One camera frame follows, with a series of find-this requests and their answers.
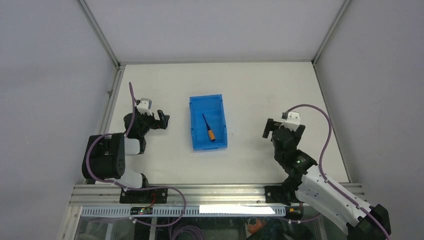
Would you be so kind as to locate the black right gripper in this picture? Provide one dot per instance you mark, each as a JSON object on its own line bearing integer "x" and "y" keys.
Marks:
{"x": 271, "y": 125}

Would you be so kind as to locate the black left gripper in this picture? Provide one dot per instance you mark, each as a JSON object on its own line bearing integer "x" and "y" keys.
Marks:
{"x": 155, "y": 123}

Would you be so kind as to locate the orange handled screwdriver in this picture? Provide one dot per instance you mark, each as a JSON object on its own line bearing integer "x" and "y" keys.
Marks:
{"x": 210, "y": 133}

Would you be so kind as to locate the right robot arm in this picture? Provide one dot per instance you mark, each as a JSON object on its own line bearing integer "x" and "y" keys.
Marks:
{"x": 307, "y": 183}

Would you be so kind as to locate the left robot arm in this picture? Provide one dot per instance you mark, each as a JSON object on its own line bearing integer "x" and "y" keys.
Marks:
{"x": 105, "y": 156}

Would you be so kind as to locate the blue plastic bin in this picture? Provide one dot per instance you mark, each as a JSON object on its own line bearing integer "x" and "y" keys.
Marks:
{"x": 212, "y": 107}

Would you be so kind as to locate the small green circuit board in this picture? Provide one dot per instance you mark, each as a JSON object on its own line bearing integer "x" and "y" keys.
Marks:
{"x": 138, "y": 211}

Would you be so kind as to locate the orange object under table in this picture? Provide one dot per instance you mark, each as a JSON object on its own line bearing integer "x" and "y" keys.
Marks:
{"x": 254, "y": 224}

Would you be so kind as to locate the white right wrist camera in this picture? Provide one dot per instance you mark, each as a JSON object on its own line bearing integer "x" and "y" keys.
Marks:
{"x": 291, "y": 120}

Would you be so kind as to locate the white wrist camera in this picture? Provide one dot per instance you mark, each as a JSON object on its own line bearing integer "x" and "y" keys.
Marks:
{"x": 291, "y": 120}
{"x": 143, "y": 106}

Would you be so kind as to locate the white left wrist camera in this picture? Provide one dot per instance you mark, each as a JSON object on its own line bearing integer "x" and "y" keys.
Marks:
{"x": 143, "y": 106}

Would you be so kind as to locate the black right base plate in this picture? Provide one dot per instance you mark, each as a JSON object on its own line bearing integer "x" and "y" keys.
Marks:
{"x": 280, "y": 194}

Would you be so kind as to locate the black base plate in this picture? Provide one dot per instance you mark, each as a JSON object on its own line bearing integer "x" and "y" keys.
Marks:
{"x": 148, "y": 195}
{"x": 280, "y": 194}

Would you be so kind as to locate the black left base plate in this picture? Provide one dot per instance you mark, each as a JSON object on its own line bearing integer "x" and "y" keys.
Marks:
{"x": 148, "y": 195}

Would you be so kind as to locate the slotted cable duct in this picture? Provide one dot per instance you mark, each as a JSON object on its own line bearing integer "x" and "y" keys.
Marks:
{"x": 191, "y": 211}

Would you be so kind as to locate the aluminium front rail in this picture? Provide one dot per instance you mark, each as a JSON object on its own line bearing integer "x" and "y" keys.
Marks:
{"x": 191, "y": 194}

